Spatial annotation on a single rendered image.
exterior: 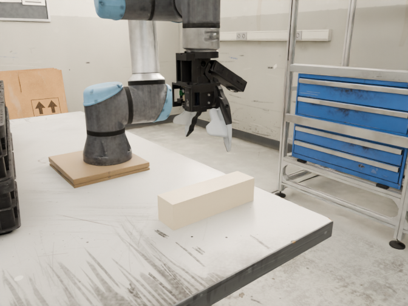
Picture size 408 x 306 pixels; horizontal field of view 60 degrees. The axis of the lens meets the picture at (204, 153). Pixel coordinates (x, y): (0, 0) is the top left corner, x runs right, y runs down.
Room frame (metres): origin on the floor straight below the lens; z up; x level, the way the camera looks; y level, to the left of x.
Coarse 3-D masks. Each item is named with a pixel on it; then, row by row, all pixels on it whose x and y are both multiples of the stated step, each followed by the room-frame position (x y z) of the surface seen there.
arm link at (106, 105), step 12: (96, 84) 1.08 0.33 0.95; (108, 84) 1.05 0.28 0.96; (120, 84) 1.05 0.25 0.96; (84, 96) 1.02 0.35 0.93; (96, 96) 1.00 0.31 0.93; (108, 96) 1.00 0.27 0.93; (120, 96) 1.03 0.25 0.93; (84, 108) 1.02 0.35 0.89; (96, 108) 1.00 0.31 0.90; (108, 108) 1.00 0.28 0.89; (120, 108) 1.02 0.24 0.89; (132, 108) 1.03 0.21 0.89; (96, 120) 1.00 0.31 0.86; (108, 120) 1.00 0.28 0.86; (120, 120) 1.03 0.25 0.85
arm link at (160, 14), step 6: (156, 0) 0.77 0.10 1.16; (162, 0) 0.77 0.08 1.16; (168, 0) 0.78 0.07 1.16; (174, 0) 0.77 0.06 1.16; (156, 6) 0.77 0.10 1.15; (162, 6) 0.77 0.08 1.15; (168, 6) 0.78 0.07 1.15; (174, 6) 0.77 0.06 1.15; (156, 12) 0.77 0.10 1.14; (162, 12) 0.78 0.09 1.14; (168, 12) 0.78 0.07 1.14; (174, 12) 0.78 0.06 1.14; (156, 18) 0.79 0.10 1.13; (162, 18) 0.79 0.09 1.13; (168, 18) 0.80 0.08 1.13; (174, 18) 0.80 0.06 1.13; (180, 18) 0.79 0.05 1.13
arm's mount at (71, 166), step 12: (60, 156) 1.06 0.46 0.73; (72, 156) 1.06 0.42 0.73; (132, 156) 1.07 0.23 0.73; (60, 168) 0.96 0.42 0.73; (72, 168) 0.96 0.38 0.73; (84, 168) 0.96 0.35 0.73; (96, 168) 0.96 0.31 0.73; (108, 168) 0.96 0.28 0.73; (120, 168) 0.96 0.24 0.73; (132, 168) 0.98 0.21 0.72; (144, 168) 1.01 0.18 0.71; (72, 180) 0.88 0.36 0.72; (84, 180) 0.89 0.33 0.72; (96, 180) 0.91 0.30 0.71
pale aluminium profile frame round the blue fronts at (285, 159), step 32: (352, 0) 2.73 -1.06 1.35; (288, 32) 2.34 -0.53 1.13; (352, 32) 2.74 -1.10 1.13; (288, 64) 2.32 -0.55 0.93; (288, 96) 2.32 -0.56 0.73; (288, 128) 2.33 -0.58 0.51; (320, 128) 2.08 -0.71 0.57; (352, 128) 1.92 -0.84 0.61; (288, 160) 2.28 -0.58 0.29; (320, 192) 2.08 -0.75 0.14; (384, 192) 1.77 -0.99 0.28; (384, 224) 1.74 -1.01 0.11
